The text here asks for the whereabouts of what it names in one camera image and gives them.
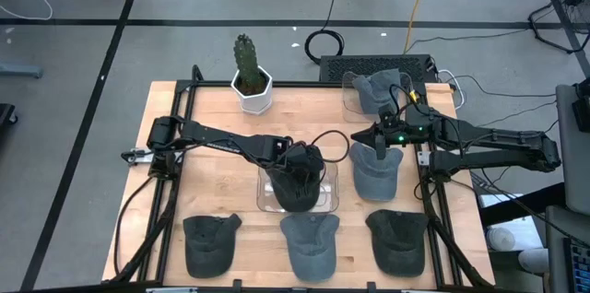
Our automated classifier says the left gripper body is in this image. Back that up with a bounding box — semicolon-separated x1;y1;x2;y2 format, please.
276;143;326;182

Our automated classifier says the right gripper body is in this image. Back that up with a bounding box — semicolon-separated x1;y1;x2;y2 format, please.
380;115;430;147

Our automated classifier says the blue-grey baseball cap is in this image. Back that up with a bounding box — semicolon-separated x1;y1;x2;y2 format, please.
348;141;405;203
352;68;403;115
279;213;341;284

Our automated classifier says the dark charcoal baseball cap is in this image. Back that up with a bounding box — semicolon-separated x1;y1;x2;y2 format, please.
183;213;243;279
265;163;324;214
365;209;430;278

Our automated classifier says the clear plastic tray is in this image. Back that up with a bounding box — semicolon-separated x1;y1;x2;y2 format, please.
341;70;417;123
255;159;340;215

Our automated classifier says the black computer case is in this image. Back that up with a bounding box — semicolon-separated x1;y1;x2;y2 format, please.
318;54;438;85

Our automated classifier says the white hexagonal plant pot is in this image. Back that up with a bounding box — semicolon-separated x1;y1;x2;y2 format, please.
230;65;274;116

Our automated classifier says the black diagonal beam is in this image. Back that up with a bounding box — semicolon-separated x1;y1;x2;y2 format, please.
478;182;566;228

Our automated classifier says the white cup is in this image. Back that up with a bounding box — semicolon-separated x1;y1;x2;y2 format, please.
486;227;516;252

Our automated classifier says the grey desk panel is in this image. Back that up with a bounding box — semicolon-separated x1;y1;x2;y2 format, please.
555;83;590;216

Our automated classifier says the black box on desk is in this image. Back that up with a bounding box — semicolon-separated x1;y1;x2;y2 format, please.
571;78;590;134

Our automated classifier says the white cylinder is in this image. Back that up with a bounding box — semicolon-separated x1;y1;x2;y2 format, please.
518;247;550;275

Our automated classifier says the keyboard with blue keys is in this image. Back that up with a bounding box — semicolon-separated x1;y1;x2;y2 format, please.
562;237;590;293

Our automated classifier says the blue-grey metal bar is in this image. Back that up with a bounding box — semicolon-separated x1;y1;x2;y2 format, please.
0;62;45;79

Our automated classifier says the black caster base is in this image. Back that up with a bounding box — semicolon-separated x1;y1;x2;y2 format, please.
0;102;18;126

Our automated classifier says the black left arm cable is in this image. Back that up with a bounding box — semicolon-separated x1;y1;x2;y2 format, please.
311;129;351;164

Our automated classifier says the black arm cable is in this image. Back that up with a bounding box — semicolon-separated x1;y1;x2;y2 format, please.
388;81;462;156
311;129;351;164

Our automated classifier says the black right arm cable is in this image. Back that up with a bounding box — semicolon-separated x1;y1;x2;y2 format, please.
388;81;462;156

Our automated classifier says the white cable by computer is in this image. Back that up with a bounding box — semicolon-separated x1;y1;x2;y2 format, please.
436;69;466;111

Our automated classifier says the black coiled floor cable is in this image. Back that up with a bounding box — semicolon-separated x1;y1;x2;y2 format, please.
303;0;346;66

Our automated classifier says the yellow floor cable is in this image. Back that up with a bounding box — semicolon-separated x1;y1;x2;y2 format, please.
403;0;437;54

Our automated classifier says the black cable from frame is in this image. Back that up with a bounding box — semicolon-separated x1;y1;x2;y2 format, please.
113;175;158;280

